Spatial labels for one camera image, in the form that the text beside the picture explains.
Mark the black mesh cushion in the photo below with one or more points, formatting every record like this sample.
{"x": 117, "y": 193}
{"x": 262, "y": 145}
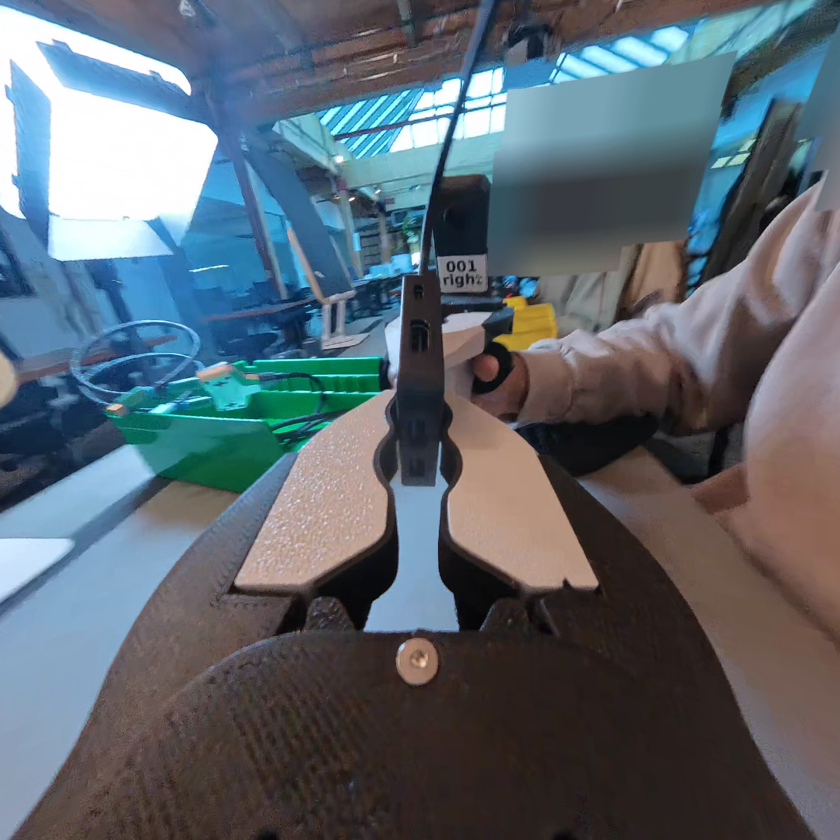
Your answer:
{"x": 590, "y": 446}

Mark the yellow plastic bin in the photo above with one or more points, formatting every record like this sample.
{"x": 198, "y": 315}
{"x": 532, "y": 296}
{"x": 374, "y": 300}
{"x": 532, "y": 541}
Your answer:
{"x": 531, "y": 325}

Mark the person's right forearm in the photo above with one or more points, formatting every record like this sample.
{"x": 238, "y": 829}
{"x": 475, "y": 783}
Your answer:
{"x": 643, "y": 367}

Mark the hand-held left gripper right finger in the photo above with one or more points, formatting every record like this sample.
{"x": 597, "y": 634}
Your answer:
{"x": 518, "y": 518}

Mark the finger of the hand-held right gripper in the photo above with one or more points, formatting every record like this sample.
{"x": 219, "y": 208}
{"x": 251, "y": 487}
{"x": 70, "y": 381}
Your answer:
{"x": 392, "y": 354}
{"x": 459, "y": 354}

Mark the green plastic bin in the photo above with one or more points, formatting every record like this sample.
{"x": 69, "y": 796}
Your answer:
{"x": 197, "y": 439}

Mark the white stand base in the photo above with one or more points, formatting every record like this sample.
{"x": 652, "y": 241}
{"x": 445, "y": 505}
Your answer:
{"x": 29, "y": 568}

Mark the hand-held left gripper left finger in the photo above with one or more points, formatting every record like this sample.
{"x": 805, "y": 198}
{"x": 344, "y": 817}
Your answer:
{"x": 321, "y": 518}

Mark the person's right hand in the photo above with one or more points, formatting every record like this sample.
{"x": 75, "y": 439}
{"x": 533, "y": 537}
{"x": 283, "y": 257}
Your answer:
{"x": 515, "y": 394}

